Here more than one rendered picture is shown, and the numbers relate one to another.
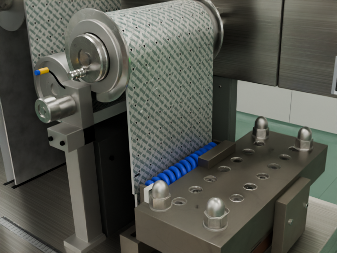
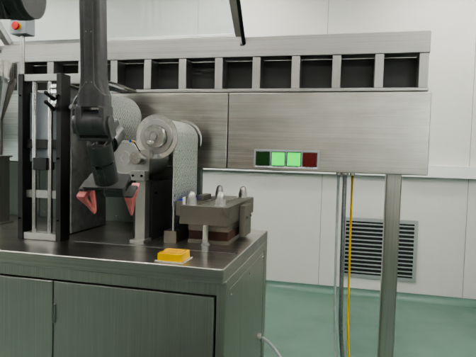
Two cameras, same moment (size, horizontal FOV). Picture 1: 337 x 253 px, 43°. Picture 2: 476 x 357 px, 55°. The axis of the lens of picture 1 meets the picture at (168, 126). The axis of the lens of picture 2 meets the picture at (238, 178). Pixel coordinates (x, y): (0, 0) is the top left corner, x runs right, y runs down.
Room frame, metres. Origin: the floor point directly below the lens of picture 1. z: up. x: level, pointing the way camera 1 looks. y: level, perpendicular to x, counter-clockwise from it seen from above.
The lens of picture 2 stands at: (-0.83, 0.53, 1.20)
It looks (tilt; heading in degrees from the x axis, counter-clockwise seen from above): 3 degrees down; 334
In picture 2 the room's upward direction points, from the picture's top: 2 degrees clockwise
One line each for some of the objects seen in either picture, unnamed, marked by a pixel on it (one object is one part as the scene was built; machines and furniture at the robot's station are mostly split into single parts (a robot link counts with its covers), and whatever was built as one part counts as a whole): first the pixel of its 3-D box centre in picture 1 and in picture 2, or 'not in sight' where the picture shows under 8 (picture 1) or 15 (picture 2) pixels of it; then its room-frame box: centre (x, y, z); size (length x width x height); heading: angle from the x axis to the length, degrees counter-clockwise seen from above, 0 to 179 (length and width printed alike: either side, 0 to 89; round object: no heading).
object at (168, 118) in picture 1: (175, 122); (185, 176); (0.72, -0.01, 1.11); 0.23 x 0.01 x 0.18; 140
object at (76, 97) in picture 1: (75, 171); (140, 196); (0.66, 0.16, 1.05); 0.06 x 0.05 x 0.31; 140
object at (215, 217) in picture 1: (215, 211); (220, 198); (0.52, -0.06, 1.05); 0.04 x 0.04 x 0.04
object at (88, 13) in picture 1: (96, 56); (156, 136); (0.66, 0.11, 1.25); 0.15 x 0.01 x 0.15; 50
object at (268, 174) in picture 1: (242, 186); (220, 208); (0.68, -0.13, 1.00); 0.40 x 0.16 x 0.06; 140
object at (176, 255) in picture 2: not in sight; (173, 255); (0.38, 0.14, 0.91); 0.07 x 0.07 x 0.02; 50
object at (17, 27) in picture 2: not in sight; (20, 20); (1.04, 0.52, 1.66); 0.07 x 0.07 x 0.10; 49
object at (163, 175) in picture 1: (186, 167); not in sight; (0.71, -0.03, 1.03); 0.21 x 0.04 x 0.03; 140
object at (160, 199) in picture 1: (160, 193); (191, 197); (0.58, 0.02, 1.05); 0.04 x 0.04 x 0.04
